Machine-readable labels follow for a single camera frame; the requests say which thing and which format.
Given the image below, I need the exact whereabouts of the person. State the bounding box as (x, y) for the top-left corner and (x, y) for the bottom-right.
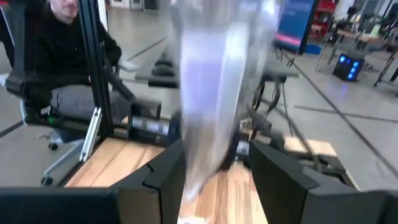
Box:
(23, 0), (131, 125)

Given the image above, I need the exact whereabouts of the purple toothbrush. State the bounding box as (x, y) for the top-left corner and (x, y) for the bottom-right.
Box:
(169, 0), (282, 205)

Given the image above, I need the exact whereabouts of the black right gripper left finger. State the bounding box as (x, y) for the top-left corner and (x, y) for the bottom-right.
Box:
(0, 139), (187, 224)

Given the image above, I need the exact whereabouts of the black aluminium table frame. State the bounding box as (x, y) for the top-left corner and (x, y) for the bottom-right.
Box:
(76, 0), (137, 162)

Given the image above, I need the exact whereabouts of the red tool cabinet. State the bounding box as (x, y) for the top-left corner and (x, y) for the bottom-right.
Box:
(312, 0), (341, 24)

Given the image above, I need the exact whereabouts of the silver angle brace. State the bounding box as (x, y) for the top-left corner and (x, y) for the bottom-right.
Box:
(79, 107), (103, 162)

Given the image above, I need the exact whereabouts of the wooden desk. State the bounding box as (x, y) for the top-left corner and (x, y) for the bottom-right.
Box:
(315, 27), (398, 72)

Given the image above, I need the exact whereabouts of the computer tower with blue lights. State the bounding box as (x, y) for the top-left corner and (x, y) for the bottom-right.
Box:
(331, 51), (365, 82)

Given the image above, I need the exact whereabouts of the black tripod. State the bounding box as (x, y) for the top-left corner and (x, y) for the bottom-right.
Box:
(374, 46), (398, 98)

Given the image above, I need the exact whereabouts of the dark side table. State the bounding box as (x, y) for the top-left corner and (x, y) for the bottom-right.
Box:
(134, 46), (300, 90)

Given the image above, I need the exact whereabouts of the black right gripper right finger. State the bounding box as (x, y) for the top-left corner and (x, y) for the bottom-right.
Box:
(248, 139), (398, 224)

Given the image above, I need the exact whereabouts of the monitor with blue screen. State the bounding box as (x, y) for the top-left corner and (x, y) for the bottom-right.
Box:
(275, 0), (318, 55)

